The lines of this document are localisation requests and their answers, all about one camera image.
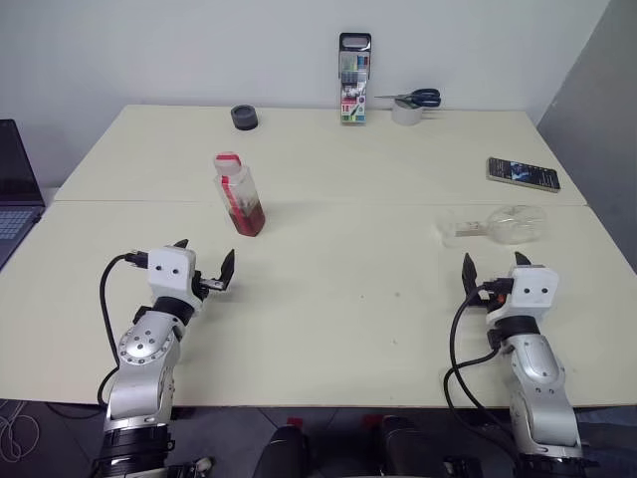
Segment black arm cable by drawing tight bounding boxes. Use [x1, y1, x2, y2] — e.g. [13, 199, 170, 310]
[97, 252, 150, 407]
[443, 280, 522, 478]

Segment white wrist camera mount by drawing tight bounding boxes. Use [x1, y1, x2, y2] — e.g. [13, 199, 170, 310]
[147, 245, 197, 303]
[485, 265, 560, 323]

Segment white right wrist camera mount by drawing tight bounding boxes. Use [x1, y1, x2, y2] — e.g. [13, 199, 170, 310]
[485, 265, 560, 323]

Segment white red-striped bottle cap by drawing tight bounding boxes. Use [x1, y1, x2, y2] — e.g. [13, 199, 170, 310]
[213, 151, 246, 176]

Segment blue-handled scissors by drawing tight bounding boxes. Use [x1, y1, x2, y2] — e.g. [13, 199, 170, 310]
[373, 88, 443, 110]

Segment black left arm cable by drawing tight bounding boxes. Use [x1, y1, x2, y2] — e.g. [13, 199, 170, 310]
[97, 252, 150, 407]

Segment marker pen pack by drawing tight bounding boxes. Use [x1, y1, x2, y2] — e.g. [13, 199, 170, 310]
[337, 32, 373, 127]

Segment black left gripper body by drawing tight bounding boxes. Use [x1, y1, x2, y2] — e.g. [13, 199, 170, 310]
[190, 270, 229, 306]

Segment white cord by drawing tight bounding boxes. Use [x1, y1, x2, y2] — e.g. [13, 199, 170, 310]
[0, 396, 40, 463]

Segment black smartphone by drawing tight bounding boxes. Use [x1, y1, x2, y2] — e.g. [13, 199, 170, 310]
[486, 156, 562, 195]

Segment white tape roll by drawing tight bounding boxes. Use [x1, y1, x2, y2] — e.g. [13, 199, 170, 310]
[390, 96, 424, 127]

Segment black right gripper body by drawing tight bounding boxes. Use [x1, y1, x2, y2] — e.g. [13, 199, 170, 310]
[471, 277, 515, 314]

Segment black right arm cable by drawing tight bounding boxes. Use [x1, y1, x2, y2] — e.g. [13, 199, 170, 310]
[443, 280, 522, 478]

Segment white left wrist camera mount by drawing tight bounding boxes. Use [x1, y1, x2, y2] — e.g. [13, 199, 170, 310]
[147, 245, 197, 303]

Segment dark laptop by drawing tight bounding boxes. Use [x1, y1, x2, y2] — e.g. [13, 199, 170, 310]
[0, 119, 47, 271]

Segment clear empty plastic bottle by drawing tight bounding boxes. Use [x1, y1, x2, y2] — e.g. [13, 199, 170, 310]
[437, 204, 549, 248]

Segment bottle with red liquid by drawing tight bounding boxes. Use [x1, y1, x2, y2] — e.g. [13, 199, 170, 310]
[212, 151, 268, 238]

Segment dark rounded shape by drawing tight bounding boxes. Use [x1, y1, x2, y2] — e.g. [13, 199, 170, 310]
[361, 413, 452, 478]
[256, 417, 313, 478]

